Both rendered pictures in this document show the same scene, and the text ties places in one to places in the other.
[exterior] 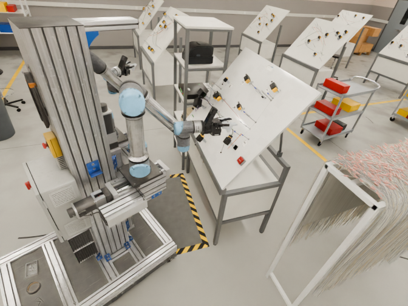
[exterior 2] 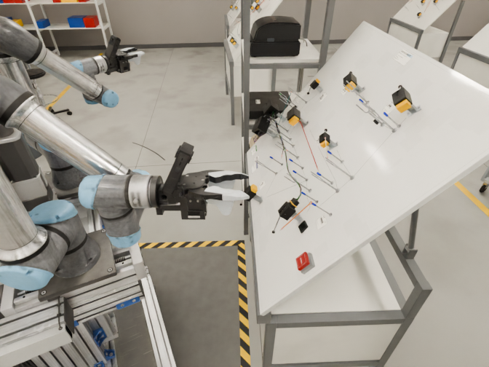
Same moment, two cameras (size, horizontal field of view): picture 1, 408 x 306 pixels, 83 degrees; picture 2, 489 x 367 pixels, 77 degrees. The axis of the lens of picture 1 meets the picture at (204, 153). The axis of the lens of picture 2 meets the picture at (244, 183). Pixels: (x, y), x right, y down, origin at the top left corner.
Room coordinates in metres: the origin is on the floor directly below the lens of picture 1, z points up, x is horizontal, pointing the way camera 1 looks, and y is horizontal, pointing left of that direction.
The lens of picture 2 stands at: (0.71, -0.33, 1.99)
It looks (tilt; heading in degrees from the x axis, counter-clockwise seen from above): 38 degrees down; 19
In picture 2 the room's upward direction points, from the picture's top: straight up
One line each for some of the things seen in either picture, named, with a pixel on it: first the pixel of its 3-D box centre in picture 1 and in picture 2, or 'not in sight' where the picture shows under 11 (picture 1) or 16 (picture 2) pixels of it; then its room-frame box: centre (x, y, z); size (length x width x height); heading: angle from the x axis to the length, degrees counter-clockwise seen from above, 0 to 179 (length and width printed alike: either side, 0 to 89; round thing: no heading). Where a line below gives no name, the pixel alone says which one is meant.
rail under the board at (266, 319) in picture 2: (201, 150); (254, 215); (1.88, 0.02, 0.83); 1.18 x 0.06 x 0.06; 22
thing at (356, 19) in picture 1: (338, 39); not in sight; (9.12, -4.29, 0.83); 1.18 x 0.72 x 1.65; 27
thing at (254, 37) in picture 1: (260, 38); (422, 25); (7.83, -1.36, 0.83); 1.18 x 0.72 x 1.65; 23
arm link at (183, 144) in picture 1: (183, 140); (124, 218); (1.13, 0.13, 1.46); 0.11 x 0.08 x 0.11; 19
